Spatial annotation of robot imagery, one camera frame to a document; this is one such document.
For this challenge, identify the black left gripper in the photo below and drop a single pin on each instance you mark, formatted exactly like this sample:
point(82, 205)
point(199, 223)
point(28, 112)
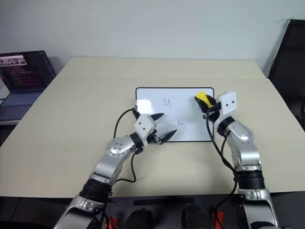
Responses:
point(154, 138)

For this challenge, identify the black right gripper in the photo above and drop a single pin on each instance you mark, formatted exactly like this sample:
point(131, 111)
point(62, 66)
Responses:
point(213, 111)

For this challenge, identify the yellow and black eraser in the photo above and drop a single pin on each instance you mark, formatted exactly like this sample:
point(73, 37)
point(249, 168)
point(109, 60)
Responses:
point(203, 96)

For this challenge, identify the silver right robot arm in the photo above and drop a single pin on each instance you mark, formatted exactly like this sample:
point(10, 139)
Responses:
point(245, 152)

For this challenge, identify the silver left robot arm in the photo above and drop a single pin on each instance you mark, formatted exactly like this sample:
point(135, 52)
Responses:
point(112, 149)

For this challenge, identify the white black-framed whiteboard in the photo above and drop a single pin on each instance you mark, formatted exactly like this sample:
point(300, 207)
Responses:
point(152, 100)

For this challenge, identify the black office chair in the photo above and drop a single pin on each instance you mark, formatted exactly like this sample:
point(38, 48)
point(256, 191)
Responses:
point(289, 59)

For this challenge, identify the dark rounded shape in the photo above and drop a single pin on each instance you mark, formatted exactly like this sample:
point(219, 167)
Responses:
point(141, 218)
point(194, 215)

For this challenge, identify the open laptop computer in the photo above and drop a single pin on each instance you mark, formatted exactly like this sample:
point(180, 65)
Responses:
point(23, 71)

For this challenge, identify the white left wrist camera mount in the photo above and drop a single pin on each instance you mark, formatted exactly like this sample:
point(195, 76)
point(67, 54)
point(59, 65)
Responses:
point(144, 124)

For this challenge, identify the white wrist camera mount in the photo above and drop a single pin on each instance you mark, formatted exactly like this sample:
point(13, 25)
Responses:
point(144, 124)
point(227, 102)

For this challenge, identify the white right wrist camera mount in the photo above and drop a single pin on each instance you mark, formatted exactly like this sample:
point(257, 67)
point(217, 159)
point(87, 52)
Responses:
point(227, 102)

